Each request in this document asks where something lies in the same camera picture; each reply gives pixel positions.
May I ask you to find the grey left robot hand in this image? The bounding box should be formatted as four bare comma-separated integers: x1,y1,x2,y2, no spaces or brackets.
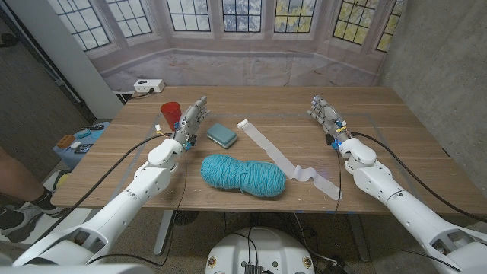
173,94,211,151

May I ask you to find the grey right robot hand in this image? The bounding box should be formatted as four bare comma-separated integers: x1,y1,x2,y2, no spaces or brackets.
306,94,349,151

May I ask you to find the teal ribbed case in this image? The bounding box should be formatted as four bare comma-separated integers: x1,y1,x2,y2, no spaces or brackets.
206,122,239,149

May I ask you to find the white bandage strip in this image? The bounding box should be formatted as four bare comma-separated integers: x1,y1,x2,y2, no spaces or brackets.
236,119,342,202

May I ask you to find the teal yarn skein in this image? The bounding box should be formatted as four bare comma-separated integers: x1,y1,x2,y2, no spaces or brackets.
199,153,287,199

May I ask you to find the red plastic cup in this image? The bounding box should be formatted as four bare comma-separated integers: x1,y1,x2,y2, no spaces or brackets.
160,101,183,132

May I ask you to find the white power strip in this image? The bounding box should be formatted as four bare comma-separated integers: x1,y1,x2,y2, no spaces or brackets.
132,78,166,94

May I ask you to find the printed window backdrop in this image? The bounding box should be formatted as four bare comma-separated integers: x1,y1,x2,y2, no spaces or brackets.
47,0,406,92

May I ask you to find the black ribbed round object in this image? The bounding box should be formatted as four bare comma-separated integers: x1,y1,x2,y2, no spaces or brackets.
173,210,201,226

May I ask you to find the grey table leg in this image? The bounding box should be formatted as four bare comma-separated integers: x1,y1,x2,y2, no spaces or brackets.
348,213,371,263
154,210,174,256

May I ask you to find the orange block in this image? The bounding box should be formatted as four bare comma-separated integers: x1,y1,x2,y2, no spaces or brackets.
56,134,76,150

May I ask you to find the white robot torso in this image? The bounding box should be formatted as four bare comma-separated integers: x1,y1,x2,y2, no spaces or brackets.
205,227,316,274

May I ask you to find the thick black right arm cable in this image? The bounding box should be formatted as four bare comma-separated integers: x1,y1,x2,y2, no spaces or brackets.
350,131,487,224

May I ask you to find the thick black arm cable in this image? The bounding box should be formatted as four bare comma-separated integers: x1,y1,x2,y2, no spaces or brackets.
33,132,172,245
350,131,487,224

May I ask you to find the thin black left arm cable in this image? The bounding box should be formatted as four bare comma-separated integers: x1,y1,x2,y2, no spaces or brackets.
86,148,189,266

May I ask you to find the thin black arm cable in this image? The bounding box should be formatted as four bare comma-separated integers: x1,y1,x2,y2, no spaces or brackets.
333,148,342,214
86,148,189,266

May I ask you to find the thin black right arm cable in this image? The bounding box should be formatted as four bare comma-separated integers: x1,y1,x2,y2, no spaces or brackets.
333,148,342,214

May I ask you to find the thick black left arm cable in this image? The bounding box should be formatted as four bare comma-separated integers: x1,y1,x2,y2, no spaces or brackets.
33,132,172,245

